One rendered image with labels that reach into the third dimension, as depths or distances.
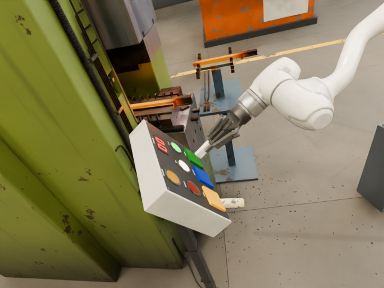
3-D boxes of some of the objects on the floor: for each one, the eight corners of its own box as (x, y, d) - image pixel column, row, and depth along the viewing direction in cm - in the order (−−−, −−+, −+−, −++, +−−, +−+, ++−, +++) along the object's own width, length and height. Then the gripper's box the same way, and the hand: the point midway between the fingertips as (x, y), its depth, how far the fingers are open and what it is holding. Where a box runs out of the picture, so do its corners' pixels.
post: (218, 291, 150) (167, 171, 80) (218, 298, 147) (164, 180, 77) (211, 290, 150) (155, 171, 81) (211, 298, 148) (152, 181, 78)
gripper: (260, 124, 84) (210, 171, 89) (242, 107, 94) (198, 150, 99) (248, 112, 79) (196, 163, 85) (231, 95, 89) (185, 141, 95)
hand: (204, 149), depth 91 cm, fingers closed
